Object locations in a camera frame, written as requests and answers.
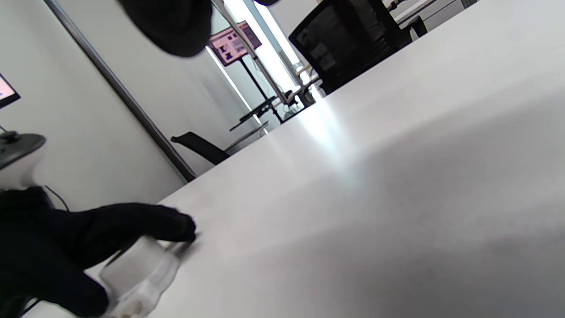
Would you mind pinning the person's right hand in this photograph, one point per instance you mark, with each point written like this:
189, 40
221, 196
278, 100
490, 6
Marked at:
172, 22

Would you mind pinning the person's left hand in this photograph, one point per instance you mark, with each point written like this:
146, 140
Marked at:
39, 238

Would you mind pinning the white light bulb socket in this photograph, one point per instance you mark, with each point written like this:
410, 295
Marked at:
137, 274

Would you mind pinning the monitor on black stand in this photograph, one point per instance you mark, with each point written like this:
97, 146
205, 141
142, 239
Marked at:
234, 44

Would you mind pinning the black plain chair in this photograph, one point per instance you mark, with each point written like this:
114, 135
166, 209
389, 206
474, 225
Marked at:
201, 148

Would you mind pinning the grey desk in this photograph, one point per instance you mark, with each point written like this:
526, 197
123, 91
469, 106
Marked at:
249, 137

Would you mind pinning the black mesh office chair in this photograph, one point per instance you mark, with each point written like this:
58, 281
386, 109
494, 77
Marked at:
335, 44

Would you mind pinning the dark metal wall post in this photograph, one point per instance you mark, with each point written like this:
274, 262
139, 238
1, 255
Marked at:
132, 106

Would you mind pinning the wall monitor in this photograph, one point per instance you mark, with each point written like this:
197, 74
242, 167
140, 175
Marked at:
6, 90

